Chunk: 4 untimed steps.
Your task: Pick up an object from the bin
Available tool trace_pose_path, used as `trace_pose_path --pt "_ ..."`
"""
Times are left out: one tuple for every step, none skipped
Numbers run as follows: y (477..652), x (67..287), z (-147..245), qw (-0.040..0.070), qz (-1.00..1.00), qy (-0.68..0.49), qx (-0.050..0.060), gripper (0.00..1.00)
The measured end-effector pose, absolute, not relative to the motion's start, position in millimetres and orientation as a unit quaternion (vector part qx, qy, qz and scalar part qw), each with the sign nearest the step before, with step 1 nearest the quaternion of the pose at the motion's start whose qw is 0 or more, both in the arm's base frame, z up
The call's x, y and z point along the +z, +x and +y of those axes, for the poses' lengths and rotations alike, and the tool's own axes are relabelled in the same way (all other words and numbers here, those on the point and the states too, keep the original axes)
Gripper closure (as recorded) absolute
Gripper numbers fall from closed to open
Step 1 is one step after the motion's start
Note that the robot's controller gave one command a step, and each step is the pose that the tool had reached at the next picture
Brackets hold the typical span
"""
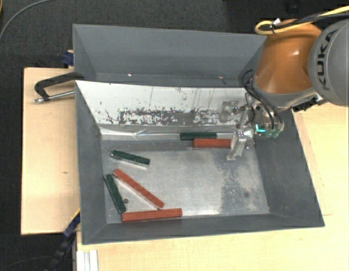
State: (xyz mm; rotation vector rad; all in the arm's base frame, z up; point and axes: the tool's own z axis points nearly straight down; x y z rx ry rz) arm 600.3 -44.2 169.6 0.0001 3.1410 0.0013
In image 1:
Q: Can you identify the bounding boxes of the dark green flat block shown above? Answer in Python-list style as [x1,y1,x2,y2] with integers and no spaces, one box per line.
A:
[110,149,151,167]
[103,173,127,215]
[180,132,218,141]

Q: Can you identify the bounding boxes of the red-brown flat block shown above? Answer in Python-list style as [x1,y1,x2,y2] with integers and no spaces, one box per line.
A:
[112,168,165,210]
[121,208,183,223]
[191,138,232,149]

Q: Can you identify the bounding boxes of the grey metal bin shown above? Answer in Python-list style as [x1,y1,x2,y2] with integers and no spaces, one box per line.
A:
[72,23,326,246]

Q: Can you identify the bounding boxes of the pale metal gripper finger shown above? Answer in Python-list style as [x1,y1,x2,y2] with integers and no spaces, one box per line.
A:
[226,132,241,161]
[232,136,247,161]

